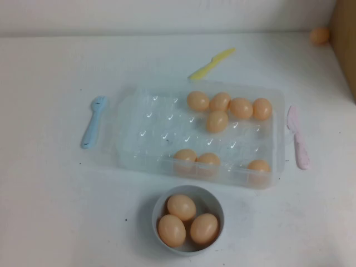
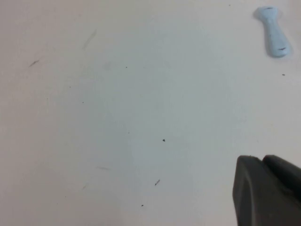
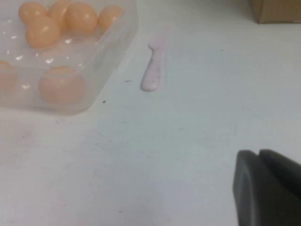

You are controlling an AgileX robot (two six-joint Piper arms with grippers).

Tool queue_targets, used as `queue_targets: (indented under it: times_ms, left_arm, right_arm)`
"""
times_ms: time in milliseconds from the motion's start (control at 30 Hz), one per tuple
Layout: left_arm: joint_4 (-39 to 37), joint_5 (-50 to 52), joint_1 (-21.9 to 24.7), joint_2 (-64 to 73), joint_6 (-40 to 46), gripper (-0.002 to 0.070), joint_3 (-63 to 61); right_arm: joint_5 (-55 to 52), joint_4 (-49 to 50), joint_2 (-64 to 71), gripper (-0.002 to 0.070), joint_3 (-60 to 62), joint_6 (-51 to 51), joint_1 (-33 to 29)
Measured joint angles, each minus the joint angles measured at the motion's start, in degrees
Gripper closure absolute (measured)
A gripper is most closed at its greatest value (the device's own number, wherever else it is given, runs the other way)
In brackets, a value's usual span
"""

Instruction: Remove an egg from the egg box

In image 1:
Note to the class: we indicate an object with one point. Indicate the beige plastic egg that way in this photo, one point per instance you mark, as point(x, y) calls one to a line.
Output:
point(198, 101)
point(181, 207)
point(172, 231)
point(320, 35)
point(241, 108)
point(208, 160)
point(204, 228)
point(185, 156)
point(262, 108)
point(259, 167)
point(217, 121)
point(220, 101)

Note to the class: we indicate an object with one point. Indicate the grey round bowl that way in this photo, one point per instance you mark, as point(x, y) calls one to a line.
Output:
point(158, 203)

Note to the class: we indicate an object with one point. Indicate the clear plastic egg box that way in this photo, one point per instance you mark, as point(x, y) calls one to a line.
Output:
point(155, 130)

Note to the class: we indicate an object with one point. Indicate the brown cardboard box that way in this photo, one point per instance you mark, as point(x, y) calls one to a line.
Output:
point(346, 41)

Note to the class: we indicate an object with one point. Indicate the yellow plastic toy knife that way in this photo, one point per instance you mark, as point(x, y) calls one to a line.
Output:
point(207, 66)

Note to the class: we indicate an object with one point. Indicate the blue plastic toy fork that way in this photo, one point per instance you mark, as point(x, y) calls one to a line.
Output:
point(92, 125)

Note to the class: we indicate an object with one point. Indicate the pink plastic toy knife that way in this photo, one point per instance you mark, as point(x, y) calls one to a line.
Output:
point(299, 142)

